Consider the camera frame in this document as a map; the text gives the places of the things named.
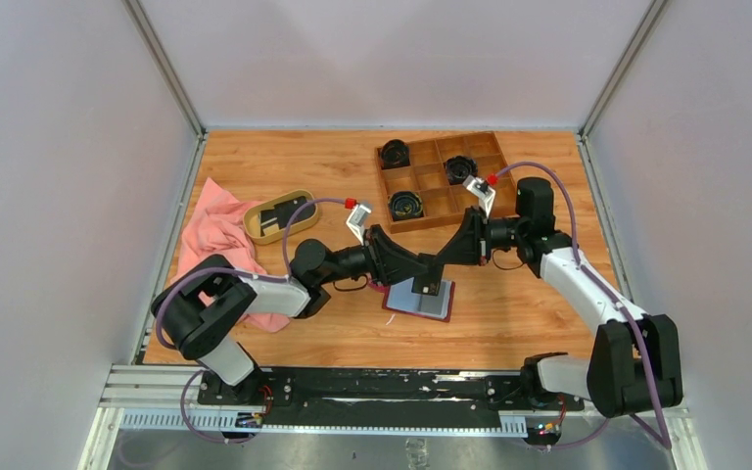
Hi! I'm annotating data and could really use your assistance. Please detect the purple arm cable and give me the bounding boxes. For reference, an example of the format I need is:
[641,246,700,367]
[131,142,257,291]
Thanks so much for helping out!
[487,161,675,450]
[154,197,357,352]

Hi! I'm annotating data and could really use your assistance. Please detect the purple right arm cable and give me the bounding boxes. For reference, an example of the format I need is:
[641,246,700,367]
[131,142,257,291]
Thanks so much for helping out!
[487,161,675,450]

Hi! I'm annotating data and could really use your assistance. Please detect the aluminium front rail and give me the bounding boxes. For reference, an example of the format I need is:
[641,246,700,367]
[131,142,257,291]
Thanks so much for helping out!
[100,365,603,438]

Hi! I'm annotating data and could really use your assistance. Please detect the pink cloth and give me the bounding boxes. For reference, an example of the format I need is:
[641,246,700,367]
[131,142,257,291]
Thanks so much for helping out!
[169,177,291,335]

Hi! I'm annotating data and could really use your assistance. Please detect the black rolled item middle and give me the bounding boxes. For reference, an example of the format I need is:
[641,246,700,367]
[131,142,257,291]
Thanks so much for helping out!
[444,155,478,185]

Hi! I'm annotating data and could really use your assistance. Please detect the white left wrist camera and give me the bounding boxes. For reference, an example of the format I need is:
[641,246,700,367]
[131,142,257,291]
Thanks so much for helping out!
[346,202,372,244]

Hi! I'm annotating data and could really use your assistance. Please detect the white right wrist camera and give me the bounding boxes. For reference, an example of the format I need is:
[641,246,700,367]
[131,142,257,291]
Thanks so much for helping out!
[462,176,496,217]

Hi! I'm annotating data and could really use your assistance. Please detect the black gold rolled item front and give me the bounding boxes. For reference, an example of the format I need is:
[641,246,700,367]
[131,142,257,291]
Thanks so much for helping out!
[388,191,424,221]

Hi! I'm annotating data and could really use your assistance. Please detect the wooden compartment tray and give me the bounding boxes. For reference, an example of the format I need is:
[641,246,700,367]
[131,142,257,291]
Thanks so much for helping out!
[374,132,506,233]

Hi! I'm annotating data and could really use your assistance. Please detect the yellow oval tray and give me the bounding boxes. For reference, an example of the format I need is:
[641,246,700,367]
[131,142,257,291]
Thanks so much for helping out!
[243,189,314,245]

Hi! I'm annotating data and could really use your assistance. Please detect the black rolled item back left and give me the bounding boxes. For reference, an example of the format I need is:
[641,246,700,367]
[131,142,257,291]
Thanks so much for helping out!
[378,139,410,170]

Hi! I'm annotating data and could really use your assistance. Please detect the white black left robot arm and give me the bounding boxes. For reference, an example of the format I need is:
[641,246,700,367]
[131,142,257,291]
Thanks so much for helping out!
[150,225,434,404]

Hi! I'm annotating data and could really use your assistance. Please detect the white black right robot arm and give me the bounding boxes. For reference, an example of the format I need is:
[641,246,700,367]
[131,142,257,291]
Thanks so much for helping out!
[435,176,683,418]

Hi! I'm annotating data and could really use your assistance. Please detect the black cards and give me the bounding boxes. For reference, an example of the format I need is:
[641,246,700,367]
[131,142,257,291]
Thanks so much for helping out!
[258,196,308,236]

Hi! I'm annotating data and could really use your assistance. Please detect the black VIP credit card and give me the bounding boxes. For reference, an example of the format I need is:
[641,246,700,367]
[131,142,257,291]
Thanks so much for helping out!
[411,271,442,296]

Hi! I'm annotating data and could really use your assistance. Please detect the red card holder wallet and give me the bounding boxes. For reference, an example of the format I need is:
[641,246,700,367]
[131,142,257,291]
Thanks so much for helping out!
[368,279,455,322]

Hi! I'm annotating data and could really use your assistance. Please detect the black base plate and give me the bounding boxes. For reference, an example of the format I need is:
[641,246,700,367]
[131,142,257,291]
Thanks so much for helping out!
[192,367,584,429]

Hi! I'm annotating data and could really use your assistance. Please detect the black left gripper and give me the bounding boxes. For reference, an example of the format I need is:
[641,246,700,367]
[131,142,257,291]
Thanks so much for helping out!
[317,225,427,287]

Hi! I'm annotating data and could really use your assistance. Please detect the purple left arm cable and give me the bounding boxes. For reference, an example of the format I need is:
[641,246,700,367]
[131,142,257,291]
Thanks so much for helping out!
[154,197,357,352]

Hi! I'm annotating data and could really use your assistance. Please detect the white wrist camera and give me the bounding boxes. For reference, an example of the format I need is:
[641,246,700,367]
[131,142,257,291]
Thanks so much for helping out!
[346,202,372,244]
[462,176,496,217]

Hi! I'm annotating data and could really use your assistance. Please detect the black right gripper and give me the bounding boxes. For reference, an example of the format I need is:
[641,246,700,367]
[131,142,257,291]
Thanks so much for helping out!
[434,207,527,267]

